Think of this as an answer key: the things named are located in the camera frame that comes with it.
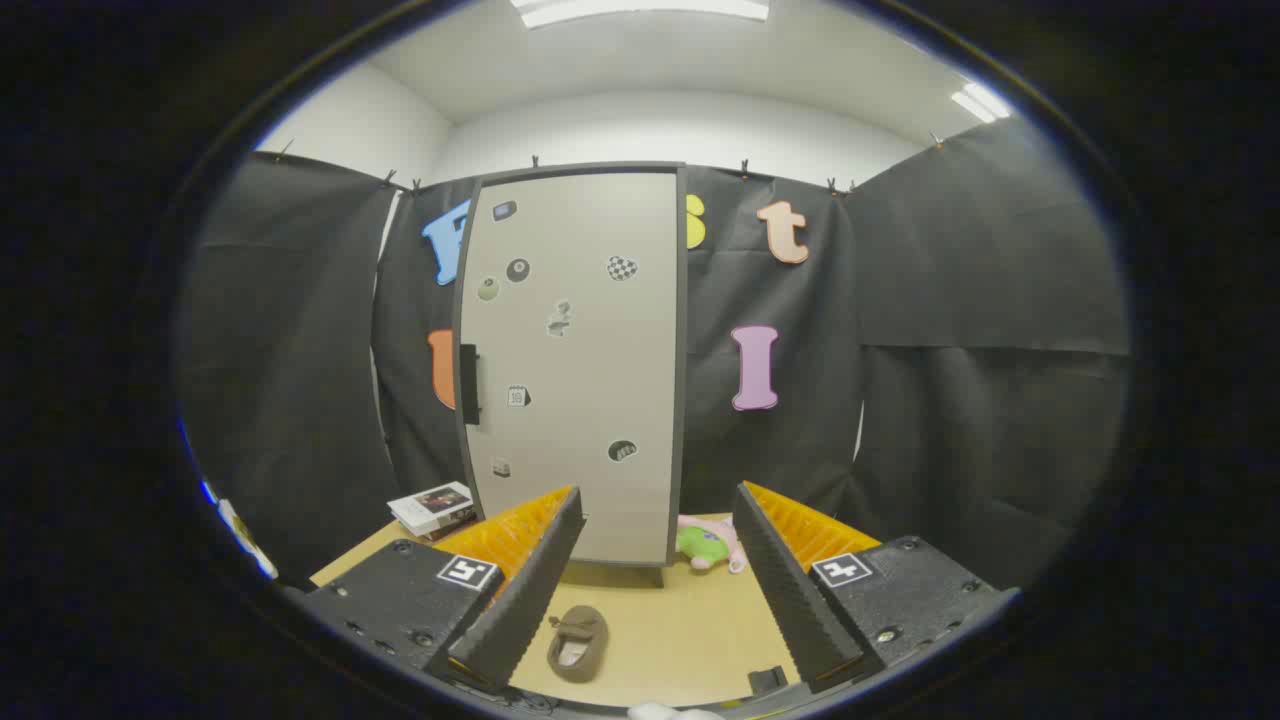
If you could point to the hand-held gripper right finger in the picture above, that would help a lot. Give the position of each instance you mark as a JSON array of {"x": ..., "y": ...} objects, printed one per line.
[{"x": 790, "y": 600}]

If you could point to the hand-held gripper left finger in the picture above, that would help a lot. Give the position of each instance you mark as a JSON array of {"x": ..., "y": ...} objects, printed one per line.
[{"x": 520, "y": 600}]

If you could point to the brown fuzzy shoe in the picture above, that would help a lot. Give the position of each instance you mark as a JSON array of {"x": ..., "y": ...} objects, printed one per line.
[{"x": 580, "y": 630}]

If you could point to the light grey shoe cabinet door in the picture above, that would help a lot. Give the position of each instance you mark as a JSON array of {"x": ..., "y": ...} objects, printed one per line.
[{"x": 590, "y": 400}]

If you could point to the dark grey shoe cabinet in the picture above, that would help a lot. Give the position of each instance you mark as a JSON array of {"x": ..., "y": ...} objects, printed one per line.
[{"x": 682, "y": 350}]

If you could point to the green and pink plush toy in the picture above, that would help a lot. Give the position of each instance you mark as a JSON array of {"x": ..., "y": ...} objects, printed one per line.
[{"x": 700, "y": 545}]

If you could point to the white book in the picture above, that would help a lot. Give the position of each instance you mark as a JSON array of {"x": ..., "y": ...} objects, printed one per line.
[{"x": 430, "y": 505}]

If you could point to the white patterned object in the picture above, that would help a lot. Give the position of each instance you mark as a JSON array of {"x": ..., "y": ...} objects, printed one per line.
[{"x": 245, "y": 540}]

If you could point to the black backdrop cloth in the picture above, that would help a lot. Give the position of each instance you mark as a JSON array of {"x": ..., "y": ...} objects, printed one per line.
[{"x": 950, "y": 300}]

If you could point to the white ceiling light panel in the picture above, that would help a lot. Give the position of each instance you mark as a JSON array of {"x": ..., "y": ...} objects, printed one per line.
[
  {"x": 640, "y": 10},
  {"x": 982, "y": 102}
]

